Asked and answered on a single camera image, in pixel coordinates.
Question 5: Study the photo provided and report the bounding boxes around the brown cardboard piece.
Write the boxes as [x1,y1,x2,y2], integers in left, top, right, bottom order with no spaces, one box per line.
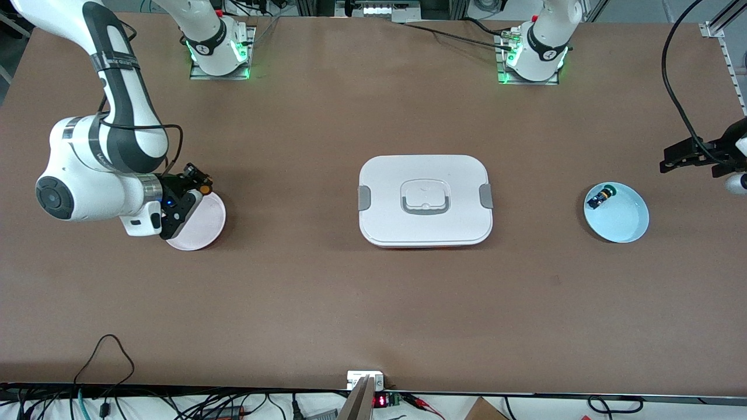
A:
[464,397,509,420]

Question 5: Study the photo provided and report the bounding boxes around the aluminium frame extrusion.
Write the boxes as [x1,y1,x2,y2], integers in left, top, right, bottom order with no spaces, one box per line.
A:
[699,0,747,115]

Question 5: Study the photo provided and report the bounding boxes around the white lidded storage box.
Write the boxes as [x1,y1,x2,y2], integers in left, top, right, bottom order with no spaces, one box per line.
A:
[358,155,494,250]

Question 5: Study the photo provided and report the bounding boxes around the black base power cable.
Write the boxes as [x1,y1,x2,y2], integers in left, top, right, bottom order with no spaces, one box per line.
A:
[403,17,517,48]

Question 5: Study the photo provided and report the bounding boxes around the green push-button switch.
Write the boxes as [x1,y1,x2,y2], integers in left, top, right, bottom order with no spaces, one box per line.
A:
[587,184,618,209]

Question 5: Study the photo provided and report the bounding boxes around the black coiled floor cable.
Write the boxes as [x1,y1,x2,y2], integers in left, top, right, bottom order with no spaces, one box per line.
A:
[588,395,644,415]

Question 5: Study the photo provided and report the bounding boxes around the aluminium camera mount bar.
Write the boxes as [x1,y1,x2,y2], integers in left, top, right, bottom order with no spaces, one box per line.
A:
[337,376,375,420]

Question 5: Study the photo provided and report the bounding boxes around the pink round plate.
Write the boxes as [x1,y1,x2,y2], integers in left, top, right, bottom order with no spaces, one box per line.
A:
[165,190,227,251]

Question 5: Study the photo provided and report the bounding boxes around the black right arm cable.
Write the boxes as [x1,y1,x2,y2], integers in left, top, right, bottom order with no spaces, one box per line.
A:
[96,96,185,177]

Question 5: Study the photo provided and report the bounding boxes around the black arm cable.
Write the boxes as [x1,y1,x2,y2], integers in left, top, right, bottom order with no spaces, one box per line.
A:
[661,0,708,159]
[96,96,185,177]

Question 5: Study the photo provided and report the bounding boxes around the black looped table cable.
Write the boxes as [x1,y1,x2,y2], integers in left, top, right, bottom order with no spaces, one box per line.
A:
[73,334,135,420]

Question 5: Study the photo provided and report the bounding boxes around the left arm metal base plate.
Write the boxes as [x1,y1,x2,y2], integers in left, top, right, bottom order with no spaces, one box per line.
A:
[495,32,561,86]

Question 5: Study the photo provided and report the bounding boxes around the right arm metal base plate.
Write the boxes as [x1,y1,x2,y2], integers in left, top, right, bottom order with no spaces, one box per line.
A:
[189,26,257,81]

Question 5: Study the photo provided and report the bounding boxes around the red clip lead wires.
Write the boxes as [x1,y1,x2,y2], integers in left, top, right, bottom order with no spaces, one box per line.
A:
[402,393,445,418]

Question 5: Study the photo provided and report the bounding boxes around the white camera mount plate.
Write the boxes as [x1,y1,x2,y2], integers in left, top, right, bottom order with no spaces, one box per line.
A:
[347,370,386,391]

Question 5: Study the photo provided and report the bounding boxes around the light blue round plate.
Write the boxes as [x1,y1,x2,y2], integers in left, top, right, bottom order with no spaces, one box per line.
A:
[584,181,650,244]

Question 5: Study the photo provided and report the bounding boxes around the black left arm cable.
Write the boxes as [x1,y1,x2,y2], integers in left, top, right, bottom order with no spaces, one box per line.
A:
[661,0,708,159]

